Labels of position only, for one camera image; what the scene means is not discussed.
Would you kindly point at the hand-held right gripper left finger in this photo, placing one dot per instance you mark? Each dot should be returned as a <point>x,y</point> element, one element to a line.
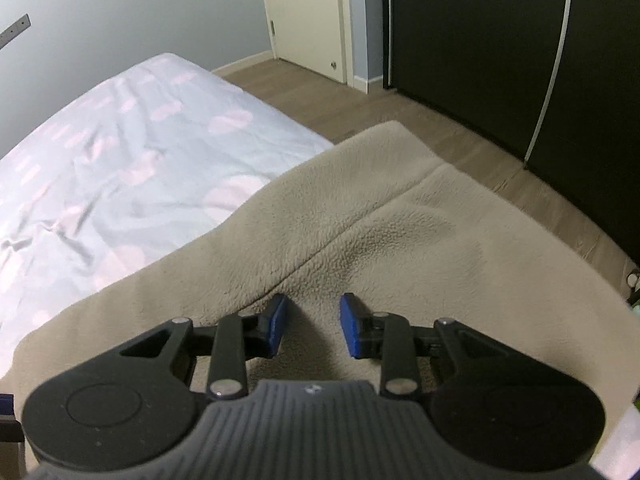
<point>276,327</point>

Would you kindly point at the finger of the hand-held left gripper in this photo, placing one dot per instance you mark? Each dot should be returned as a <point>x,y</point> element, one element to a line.
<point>6,430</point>

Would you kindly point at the beige baseboard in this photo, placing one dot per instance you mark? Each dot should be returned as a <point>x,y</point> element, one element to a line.
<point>242,62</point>

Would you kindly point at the small round floor stopper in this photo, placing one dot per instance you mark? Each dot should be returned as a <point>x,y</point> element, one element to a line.
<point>633,278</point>

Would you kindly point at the cream door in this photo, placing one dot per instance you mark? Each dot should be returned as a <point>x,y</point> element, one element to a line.
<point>305,10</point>

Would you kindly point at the polka dot bed sheet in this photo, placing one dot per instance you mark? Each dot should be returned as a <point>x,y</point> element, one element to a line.
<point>125,160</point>

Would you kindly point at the grey metal wall plate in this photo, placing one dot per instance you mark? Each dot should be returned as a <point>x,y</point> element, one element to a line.
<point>15,30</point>

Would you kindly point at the beige fleece garment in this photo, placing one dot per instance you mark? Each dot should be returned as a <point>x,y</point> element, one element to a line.
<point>390,220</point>

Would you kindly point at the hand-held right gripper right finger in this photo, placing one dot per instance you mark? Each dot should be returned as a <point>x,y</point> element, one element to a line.
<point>352,327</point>

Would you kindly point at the dark wardrobe with white strips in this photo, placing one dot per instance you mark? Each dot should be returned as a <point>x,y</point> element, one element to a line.
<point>475,45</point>

